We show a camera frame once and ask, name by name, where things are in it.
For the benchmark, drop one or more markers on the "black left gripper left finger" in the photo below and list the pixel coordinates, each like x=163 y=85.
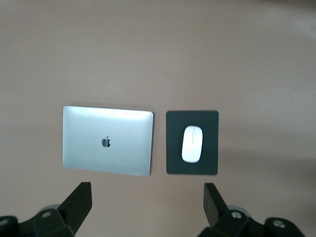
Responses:
x=71 y=212

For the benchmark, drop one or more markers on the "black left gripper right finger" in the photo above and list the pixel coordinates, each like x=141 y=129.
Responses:
x=217 y=212

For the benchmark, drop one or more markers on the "white computer mouse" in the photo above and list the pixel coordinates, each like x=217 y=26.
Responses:
x=192 y=148

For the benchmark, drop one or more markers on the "black mouse pad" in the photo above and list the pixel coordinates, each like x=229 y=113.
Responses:
x=209 y=153

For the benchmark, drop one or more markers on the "silver closed laptop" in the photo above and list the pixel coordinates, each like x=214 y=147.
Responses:
x=84 y=143

